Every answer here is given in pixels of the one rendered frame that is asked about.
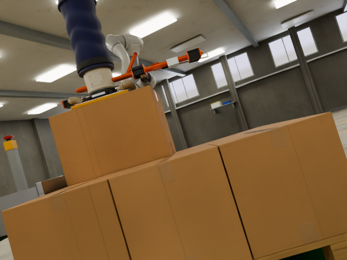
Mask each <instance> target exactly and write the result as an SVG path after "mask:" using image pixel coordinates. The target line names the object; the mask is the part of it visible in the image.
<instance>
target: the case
mask: <svg viewBox="0 0 347 260"><path fill-rule="evenodd" d="M48 119H49V122H50V126H51V129H52V133H53V136H54V140H55V144H56V147H57V151H58V155H59V158H60V162H61V165H62V169H63V171H64V175H65V178H66V182H67V185H68V186H71V185H74V184H77V183H81V182H84V181H87V180H91V179H93V178H97V177H100V176H104V175H107V174H110V173H114V172H117V171H120V170H124V169H127V168H130V167H133V166H137V165H141V164H144V163H147V162H150V161H153V160H156V159H160V158H163V157H166V156H170V155H172V154H173V153H175V152H176V149H175V145H174V142H173V139H172V136H171V133H170V130H169V126H168V123H167V120H166V116H165V113H164V109H163V106H162V103H161V99H160V96H159V95H158V94H157V93H156V92H155V91H154V90H153V89H152V88H151V86H150V85H148V86H145V87H142V88H139V89H135V90H132V91H129V92H126V93H123V94H120V95H117V96H114V97H110V98H108V99H104V100H101V101H98V102H95V103H92V104H89V105H86V106H83V107H80V108H77V109H73V110H70V111H67V112H64V113H61V114H58V115H55V116H52V117H49V118H48Z"/></svg>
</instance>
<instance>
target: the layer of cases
mask: <svg viewBox="0 0 347 260"><path fill-rule="evenodd" d="M1 213H2V218H3V221H4V225H5V229H6V232H7V236H8V240H9V243H10V247H11V251H12V255H13V259H14V260H252V259H253V258H254V259H256V258H260V257H263V256H267V255H270V254H274V253H277V252H281V251H284V250H288V249H292V248H295V247H298V246H302V245H305V244H308V243H312V242H315V241H319V240H322V239H326V238H330V237H333V236H337V235H340V234H344V233H347V158H346V155H345V152H344V149H343V146H342V143H341V140H340V137H339V134H338V131H337V128H336V125H335V122H334V118H333V115H332V113H331V112H326V113H321V114H317V115H313V116H307V117H303V118H298V119H293V120H288V121H283V122H278V123H273V124H269V125H264V126H260V127H256V128H253V129H250V130H247V131H244V132H240V133H237V134H234V135H231V136H227V137H224V138H221V139H217V140H214V141H210V142H207V143H204V144H201V145H197V146H195V147H191V148H188V149H185V150H181V151H178V152H175V153H173V154H172V155H170V156H166V157H163V158H160V159H156V160H153V161H150V162H146V163H144V164H141V165H137V166H133V167H130V168H127V169H124V170H120V171H117V172H114V173H110V174H107V175H104V176H100V177H97V178H93V179H91V180H87V181H84V182H81V183H77V184H74V185H71V186H68V187H65V188H63V189H60V190H57V191H55V192H51V193H49V194H46V195H44V196H41V197H38V198H36V199H33V200H30V201H28V202H25V203H22V204H20V205H17V206H14V207H12V208H9V209H6V210H4V211H2V212H1ZM251 255H252V256H253V258H252V256H251Z"/></svg>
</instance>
